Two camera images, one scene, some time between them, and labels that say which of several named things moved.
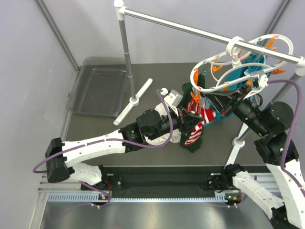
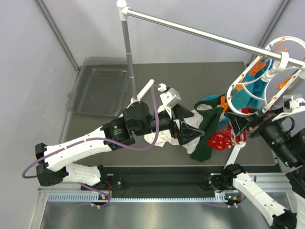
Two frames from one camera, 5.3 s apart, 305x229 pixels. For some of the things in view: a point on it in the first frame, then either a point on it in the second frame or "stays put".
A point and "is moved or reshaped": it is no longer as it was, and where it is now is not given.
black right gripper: x=221 y=100 → x=238 y=122
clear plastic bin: x=100 y=88 stays put
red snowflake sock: x=192 y=107 → x=221 y=140
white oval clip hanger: x=242 y=60 → x=254 y=90
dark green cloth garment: x=187 y=89 → x=212 y=109
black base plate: x=159 y=178 stays put
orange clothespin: x=197 y=98 is moved or reshaped
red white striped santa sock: x=208 y=115 → x=239 y=139
